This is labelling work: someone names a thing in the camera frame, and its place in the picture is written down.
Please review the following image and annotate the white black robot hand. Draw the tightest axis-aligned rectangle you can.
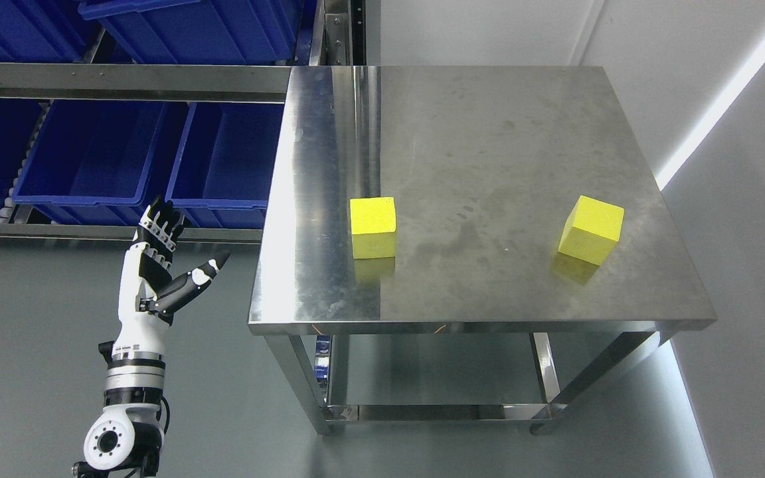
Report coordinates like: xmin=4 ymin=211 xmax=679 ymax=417
xmin=110 ymin=195 xmax=231 ymax=360

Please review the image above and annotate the yellow foam block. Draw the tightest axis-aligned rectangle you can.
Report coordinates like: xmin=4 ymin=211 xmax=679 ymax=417
xmin=556 ymin=195 xmax=625 ymax=266
xmin=349 ymin=197 xmax=397 ymax=260

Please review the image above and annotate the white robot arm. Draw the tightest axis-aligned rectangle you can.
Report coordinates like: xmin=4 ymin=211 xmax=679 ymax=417
xmin=72 ymin=341 xmax=170 ymax=477

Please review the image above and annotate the metal shelf rack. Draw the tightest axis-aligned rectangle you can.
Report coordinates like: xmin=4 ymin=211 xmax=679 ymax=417
xmin=0 ymin=1 xmax=380 ymax=244

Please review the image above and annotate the stainless steel table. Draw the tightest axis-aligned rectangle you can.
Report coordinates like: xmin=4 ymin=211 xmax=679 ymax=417
xmin=248 ymin=66 xmax=717 ymax=435

